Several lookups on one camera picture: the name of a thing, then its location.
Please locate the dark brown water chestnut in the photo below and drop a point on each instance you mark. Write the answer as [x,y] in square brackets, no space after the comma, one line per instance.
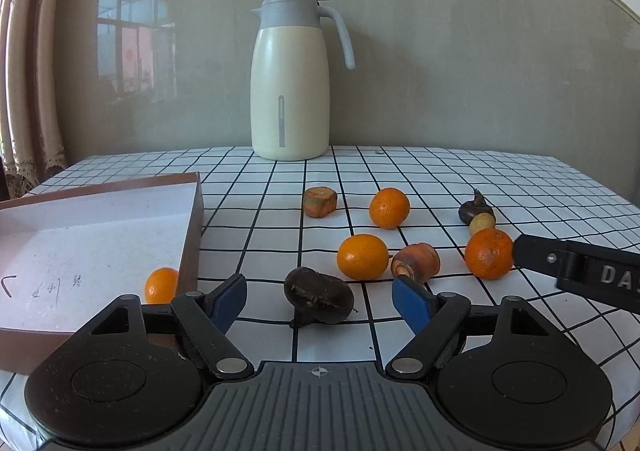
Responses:
[320,296]
[472,210]

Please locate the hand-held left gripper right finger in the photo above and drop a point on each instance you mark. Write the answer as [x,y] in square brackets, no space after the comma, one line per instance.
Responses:
[411,303]

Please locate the beige lace curtain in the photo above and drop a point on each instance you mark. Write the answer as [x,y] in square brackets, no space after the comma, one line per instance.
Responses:
[30,81]

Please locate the white cardboard box brown sides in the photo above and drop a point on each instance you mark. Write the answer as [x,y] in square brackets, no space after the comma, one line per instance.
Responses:
[100,231]

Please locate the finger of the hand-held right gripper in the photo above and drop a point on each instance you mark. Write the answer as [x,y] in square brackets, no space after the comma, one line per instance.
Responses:
[535,253]

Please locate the orange tangerine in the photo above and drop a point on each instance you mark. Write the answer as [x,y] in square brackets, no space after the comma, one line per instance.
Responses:
[362,257]
[161,286]
[389,207]
[487,253]

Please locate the tan longan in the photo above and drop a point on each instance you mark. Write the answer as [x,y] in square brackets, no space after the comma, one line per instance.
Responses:
[481,223]

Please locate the cream thermos jug grey lid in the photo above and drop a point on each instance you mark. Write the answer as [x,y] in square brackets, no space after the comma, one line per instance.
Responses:
[290,96]

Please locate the white black checked tablecloth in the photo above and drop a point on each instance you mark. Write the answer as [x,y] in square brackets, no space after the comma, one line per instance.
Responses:
[550,191]

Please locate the short carrot piece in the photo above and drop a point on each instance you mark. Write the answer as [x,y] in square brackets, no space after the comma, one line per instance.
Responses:
[417,261]
[319,201]

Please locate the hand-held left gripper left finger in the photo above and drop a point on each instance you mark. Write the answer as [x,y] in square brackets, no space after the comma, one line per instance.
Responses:
[231,298]

